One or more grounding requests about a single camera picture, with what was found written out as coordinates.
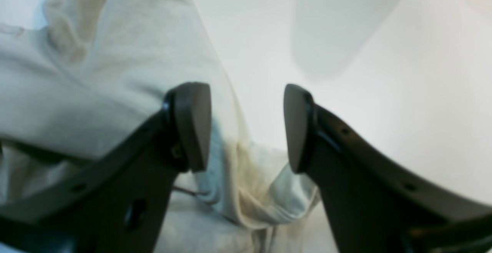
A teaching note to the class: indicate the grey t-shirt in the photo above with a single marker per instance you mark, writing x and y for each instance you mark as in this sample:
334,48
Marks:
74,89

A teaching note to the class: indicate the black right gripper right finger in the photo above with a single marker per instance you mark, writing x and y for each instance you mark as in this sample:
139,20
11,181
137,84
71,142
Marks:
374,205

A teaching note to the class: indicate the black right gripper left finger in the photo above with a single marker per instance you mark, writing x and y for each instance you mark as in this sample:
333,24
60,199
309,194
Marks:
119,203

